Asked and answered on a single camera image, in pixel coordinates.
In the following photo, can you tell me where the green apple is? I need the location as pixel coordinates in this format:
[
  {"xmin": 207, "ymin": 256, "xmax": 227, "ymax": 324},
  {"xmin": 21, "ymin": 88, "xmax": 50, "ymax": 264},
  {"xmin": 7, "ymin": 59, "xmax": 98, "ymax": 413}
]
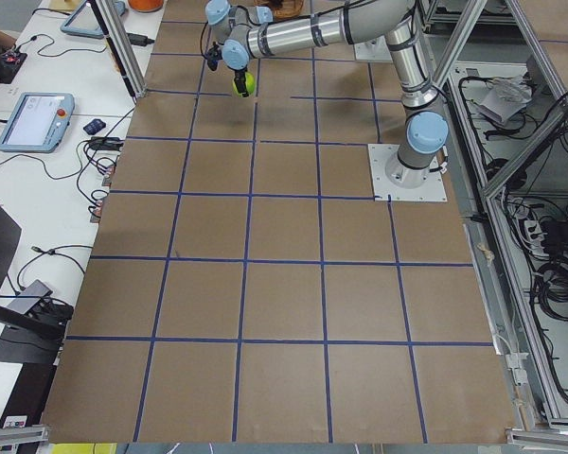
[{"xmin": 245, "ymin": 71, "xmax": 256, "ymax": 97}]

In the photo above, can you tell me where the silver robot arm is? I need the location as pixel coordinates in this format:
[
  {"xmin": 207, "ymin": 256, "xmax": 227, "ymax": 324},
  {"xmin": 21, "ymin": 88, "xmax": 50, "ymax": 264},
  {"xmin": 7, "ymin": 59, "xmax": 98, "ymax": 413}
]
[{"xmin": 202, "ymin": 1, "xmax": 449, "ymax": 189}]

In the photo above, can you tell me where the woven wicker basket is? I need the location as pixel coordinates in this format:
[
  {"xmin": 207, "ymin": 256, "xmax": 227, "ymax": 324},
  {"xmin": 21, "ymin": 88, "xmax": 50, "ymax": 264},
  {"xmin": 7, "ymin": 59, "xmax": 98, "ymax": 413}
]
[{"xmin": 269, "ymin": 0, "xmax": 304, "ymax": 20}]

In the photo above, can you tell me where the black power adapter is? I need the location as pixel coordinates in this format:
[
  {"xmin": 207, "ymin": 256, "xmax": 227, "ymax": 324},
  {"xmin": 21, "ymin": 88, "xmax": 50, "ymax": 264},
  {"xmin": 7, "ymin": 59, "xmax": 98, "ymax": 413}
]
[{"xmin": 127, "ymin": 32, "xmax": 155, "ymax": 47}]

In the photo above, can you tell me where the orange cylindrical container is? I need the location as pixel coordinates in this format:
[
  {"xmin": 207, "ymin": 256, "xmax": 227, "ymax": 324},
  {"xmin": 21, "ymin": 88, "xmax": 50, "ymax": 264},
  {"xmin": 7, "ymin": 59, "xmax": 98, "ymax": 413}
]
[{"xmin": 128, "ymin": 0, "xmax": 164, "ymax": 13}]

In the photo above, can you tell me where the small blue device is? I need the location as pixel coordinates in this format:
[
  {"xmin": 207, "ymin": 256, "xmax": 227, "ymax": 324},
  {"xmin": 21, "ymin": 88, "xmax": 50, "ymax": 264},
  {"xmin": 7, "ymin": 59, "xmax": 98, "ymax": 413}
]
[{"xmin": 83, "ymin": 118, "xmax": 106, "ymax": 136}]

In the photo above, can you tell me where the teach pendant far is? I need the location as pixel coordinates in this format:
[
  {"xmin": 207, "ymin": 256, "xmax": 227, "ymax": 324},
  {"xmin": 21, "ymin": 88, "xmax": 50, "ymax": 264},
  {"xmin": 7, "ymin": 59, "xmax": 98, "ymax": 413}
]
[{"xmin": 60, "ymin": 2, "xmax": 104, "ymax": 39}]

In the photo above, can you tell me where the teach pendant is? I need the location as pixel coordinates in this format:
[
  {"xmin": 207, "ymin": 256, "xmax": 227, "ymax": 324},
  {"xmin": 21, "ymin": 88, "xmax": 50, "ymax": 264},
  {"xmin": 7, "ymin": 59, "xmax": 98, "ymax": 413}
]
[
  {"xmin": 0, "ymin": 92, "xmax": 76, "ymax": 153},
  {"xmin": 60, "ymin": 2, "xmax": 104, "ymax": 39}
]

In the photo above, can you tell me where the teach pendant near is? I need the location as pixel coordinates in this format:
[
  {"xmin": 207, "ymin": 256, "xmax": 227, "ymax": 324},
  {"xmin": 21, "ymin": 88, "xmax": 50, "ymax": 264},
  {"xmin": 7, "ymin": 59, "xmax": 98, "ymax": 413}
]
[{"xmin": 0, "ymin": 92, "xmax": 76, "ymax": 153}]

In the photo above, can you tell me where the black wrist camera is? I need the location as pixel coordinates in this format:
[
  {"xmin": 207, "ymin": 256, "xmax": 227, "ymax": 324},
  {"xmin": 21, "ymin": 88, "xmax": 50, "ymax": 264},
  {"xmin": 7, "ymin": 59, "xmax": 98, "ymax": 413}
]
[{"xmin": 204, "ymin": 42, "xmax": 222, "ymax": 71}]

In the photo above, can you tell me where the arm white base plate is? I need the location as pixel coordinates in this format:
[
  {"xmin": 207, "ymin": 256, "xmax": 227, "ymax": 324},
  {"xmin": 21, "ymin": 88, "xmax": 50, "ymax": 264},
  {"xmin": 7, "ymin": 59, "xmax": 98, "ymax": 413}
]
[
  {"xmin": 354, "ymin": 36, "xmax": 393, "ymax": 63},
  {"xmin": 367, "ymin": 144, "xmax": 448, "ymax": 202}
]

